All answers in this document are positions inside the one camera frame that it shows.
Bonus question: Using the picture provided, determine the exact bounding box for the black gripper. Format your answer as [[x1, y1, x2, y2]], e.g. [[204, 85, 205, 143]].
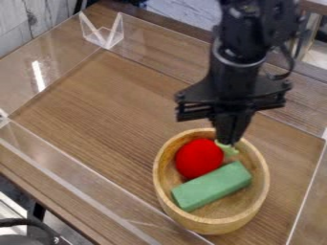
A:
[[175, 54, 292, 145]]

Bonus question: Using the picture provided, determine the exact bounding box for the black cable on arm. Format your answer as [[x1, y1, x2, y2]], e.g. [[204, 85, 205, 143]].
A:
[[267, 42, 297, 81]]

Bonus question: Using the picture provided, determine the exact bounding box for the clear acrylic corner bracket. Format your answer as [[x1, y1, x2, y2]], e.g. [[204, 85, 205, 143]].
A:
[[77, 12, 124, 50]]

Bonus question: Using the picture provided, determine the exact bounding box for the black table leg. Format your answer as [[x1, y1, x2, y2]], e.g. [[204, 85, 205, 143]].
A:
[[32, 202, 45, 221]]

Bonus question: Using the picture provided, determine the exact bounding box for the red plush fruit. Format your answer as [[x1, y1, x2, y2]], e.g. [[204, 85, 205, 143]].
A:
[[175, 138, 239, 179]]

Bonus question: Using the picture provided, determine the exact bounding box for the wooden bowl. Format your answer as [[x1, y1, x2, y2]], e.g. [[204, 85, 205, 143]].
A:
[[152, 128, 271, 234]]

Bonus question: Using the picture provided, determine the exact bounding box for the clear acrylic front wall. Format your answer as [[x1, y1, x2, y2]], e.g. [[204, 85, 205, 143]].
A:
[[0, 109, 213, 245]]

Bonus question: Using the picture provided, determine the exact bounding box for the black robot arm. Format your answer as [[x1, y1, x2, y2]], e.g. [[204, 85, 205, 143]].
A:
[[175, 0, 300, 145]]

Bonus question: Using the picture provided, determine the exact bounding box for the green rectangular block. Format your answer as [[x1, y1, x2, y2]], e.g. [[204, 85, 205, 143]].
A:
[[171, 161, 252, 212]]

